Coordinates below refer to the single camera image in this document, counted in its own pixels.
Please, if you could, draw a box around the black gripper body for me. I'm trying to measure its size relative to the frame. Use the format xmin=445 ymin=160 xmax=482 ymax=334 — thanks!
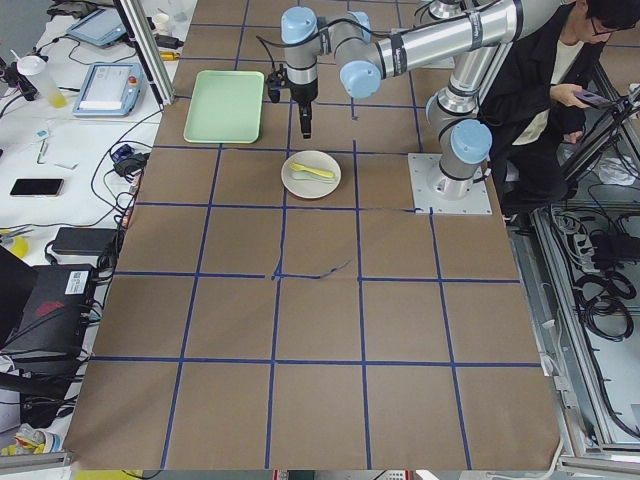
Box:
xmin=290 ymin=79 xmax=318 ymax=104

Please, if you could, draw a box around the yellow plastic fork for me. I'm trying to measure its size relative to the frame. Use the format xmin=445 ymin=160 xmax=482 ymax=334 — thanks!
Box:
xmin=289 ymin=162 xmax=335 ymax=179

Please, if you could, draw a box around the sage green plastic spoon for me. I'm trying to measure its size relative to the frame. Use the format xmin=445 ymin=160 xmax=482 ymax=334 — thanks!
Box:
xmin=291 ymin=171 xmax=335 ymax=184

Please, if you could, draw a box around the white round plate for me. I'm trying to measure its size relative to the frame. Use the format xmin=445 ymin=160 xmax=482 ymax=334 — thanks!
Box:
xmin=281 ymin=150 xmax=341 ymax=199

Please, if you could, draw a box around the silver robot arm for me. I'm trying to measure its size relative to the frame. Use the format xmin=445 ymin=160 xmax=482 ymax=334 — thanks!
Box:
xmin=266 ymin=1 xmax=561 ymax=200

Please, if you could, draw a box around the light green tray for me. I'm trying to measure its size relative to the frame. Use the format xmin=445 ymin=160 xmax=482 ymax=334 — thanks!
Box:
xmin=183 ymin=70 xmax=264 ymax=144

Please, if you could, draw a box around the blue teach pendant tablet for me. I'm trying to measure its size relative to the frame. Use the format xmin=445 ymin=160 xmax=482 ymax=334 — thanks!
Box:
xmin=72 ymin=62 xmax=144 ymax=117

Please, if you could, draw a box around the person in black jacket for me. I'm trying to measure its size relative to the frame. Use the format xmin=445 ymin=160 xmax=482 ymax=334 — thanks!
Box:
xmin=480 ymin=1 xmax=639 ymax=221

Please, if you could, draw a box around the black power adapter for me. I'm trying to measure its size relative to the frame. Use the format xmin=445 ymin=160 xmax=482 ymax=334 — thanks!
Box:
xmin=51 ymin=227 xmax=116 ymax=256

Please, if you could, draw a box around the plastic bottle yellow liquid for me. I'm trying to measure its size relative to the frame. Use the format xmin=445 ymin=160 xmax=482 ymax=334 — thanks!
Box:
xmin=17 ymin=55 xmax=67 ymax=108

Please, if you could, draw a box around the black smartphone on desk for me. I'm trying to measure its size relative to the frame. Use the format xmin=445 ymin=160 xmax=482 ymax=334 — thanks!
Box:
xmin=10 ymin=178 xmax=64 ymax=197

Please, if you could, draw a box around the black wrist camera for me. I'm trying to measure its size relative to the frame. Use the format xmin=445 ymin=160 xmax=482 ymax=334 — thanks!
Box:
xmin=266 ymin=71 xmax=285 ymax=104

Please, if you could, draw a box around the black camera cable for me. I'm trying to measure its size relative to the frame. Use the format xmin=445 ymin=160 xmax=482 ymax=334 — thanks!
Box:
xmin=255 ymin=34 xmax=291 ymax=81

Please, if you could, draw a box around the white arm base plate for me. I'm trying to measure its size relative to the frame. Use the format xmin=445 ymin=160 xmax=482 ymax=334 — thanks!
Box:
xmin=408 ymin=153 xmax=492 ymax=216

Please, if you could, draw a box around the aluminium frame post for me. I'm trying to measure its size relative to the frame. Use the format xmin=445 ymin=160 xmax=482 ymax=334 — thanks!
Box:
xmin=113 ymin=0 xmax=175 ymax=107

